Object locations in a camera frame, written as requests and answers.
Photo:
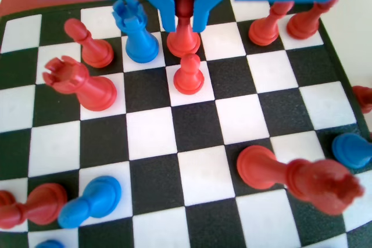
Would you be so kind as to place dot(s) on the red queen chess piece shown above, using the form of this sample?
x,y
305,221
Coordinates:
x,y
261,169

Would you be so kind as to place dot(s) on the red bishop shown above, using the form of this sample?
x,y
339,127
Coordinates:
x,y
183,41

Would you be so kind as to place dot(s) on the black and white chessboard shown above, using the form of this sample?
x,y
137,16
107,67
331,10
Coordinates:
x,y
151,134

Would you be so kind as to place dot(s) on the red rook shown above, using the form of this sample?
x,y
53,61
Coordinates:
x,y
93,91

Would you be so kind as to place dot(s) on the red pawn chess piece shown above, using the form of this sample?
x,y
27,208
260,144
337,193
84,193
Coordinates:
x,y
263,33
96,53
5,198
189,79
46,203
302,27

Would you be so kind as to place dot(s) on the blue pawn chess piece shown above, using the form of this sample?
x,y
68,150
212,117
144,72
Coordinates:
x,y
351,150
49,244
96,195

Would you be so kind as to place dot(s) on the red knight chess piece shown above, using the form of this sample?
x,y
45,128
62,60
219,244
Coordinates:
x,y
363,98

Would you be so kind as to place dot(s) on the blue rook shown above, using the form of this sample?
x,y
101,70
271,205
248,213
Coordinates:
x,y
139,41

